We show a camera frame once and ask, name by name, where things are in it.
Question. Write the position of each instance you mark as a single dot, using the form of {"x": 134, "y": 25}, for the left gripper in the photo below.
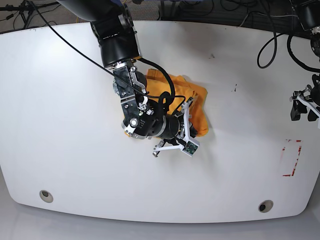
{"x": 306, "y": 101}

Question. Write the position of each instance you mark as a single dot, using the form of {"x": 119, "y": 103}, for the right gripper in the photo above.
{"x": 174, "y": 130}

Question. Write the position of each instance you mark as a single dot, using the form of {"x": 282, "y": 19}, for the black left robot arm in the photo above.
{"x": 308, "y": 14}

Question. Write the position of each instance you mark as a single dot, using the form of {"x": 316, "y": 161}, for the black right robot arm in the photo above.
{"x": 146, "y": 115}

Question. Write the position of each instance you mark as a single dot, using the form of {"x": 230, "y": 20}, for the red tape rectangle marking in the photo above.
{"x": 289, "y": 157}

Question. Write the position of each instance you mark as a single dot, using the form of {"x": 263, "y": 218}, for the left table grommet hole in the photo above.
{"x": 46, "y": 196}

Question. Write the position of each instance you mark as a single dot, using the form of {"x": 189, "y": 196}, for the black tripod stand legs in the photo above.
{"x": 25, "y": 11}

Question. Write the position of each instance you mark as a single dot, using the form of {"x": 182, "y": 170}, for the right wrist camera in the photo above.
{"x": 190, "y": 148}

